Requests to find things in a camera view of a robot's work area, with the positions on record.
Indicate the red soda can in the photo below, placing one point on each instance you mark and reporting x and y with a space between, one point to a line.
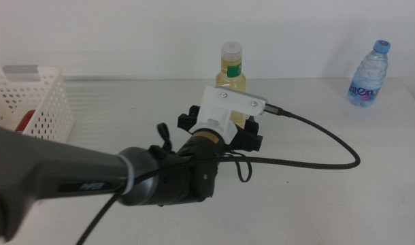
25 122

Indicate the small water bottle blue cap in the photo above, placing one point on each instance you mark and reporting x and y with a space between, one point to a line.
367 80

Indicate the yellow liquid bottle green label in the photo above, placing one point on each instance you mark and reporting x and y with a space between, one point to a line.
231 64

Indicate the white perforated plastic basket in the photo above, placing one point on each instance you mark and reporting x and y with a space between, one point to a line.
51 102

